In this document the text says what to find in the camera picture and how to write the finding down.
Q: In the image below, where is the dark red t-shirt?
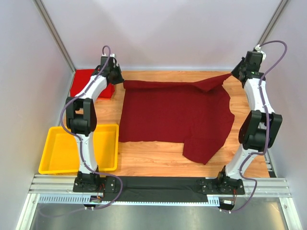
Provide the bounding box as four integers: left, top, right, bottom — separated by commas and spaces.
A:
119, 74, 235, 164

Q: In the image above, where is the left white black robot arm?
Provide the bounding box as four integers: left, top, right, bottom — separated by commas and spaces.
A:
64, 54, 124, 185

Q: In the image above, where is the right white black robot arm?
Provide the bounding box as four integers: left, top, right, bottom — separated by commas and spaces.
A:
217, 50, 283, 187

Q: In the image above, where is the bright red folded t-shirt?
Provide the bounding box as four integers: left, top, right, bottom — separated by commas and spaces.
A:
70, 69, 115, 100

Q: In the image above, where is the yellow plastic bin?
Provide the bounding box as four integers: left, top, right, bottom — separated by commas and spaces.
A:
38, 124, 119, 174

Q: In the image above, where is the right aluminium frame post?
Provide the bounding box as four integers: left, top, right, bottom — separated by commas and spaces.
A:
241, 0, 291, 72

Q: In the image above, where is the aluminium frame post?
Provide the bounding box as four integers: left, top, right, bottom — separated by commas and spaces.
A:
241, 0, 291, 72
33, 0, 76, 73

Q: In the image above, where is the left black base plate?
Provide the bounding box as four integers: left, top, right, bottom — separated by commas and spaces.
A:
72, 175, 120, 193

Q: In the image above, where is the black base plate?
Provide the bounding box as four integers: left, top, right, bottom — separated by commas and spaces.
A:
72, 175, 120, 193
197, 178, 245, 195

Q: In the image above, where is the left aluminium frame post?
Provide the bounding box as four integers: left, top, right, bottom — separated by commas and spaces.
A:
33, 0, 76, 73

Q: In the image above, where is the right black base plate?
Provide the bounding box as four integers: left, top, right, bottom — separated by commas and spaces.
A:
197, 178, 245, 195

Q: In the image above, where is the white slotted cable duct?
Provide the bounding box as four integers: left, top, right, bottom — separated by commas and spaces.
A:
37, 194, 220, 207

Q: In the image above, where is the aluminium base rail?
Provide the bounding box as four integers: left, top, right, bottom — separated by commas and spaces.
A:
29, 174, 291, 197

